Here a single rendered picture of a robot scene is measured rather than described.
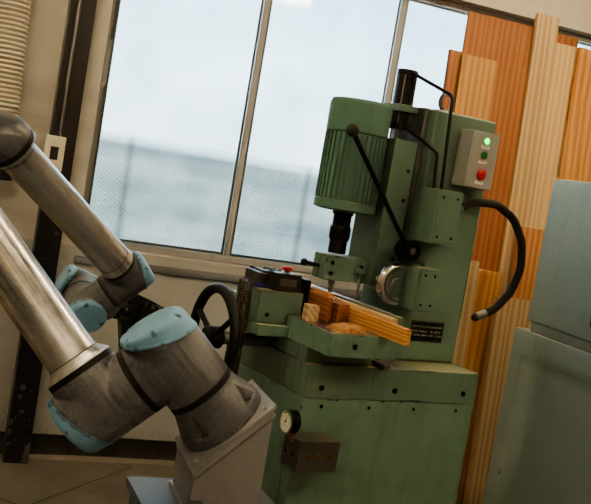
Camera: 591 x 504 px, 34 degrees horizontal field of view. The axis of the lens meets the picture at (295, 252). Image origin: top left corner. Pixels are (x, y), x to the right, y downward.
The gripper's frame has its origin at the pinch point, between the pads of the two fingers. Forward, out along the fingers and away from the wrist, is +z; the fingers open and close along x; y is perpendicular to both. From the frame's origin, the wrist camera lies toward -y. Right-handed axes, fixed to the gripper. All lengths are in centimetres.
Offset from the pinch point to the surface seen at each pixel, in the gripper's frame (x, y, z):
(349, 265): -14, 41, 31
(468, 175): -28, 78, 44
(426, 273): -31, 48, 44
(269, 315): -18.1, 17.9, 12.7
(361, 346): -41, 21, 28
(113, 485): 96, -63, 51
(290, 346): -22.2, 13.1, 20.4
